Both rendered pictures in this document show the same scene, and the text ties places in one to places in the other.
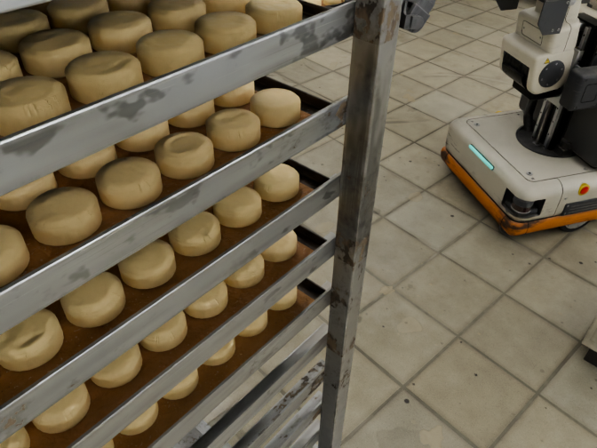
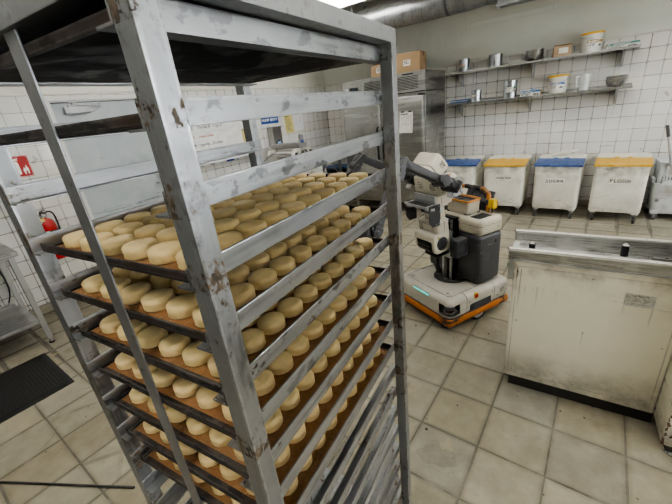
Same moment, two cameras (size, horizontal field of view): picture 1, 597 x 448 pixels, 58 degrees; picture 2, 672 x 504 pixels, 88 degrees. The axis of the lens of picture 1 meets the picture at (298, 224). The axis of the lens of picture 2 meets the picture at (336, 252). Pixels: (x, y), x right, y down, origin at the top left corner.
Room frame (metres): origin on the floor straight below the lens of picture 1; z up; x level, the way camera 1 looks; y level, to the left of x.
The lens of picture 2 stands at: (-0.38, 0.23, 1.67)
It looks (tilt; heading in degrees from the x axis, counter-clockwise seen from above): 22 degrees down; 351
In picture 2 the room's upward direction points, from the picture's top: 6 degrees counter-clockwise
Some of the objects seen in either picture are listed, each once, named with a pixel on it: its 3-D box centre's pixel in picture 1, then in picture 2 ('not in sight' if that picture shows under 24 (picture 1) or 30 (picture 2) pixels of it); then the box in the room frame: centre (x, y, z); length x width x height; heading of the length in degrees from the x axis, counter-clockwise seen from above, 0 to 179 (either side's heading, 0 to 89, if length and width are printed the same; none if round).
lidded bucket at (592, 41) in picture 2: not in sight; (591, 42); (3.77, -3.80, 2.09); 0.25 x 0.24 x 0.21; 133
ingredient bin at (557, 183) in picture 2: not in sight; (557, 185); (3.73, -3.56, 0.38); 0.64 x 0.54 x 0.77; 132
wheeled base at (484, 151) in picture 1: (540, 163); (451, 287); (2.03, -1.08, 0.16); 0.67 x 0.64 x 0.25; 107
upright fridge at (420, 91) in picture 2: not in sight; (393, 144); (5.38, -1.82, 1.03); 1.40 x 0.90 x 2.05; 43
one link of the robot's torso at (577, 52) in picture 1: (549, 78); (441, 246); (1.92, -0.94, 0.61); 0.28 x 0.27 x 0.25; 17
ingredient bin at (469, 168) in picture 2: not in sight; (461, 182); (4.67, -2.67, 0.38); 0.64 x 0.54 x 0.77; 136
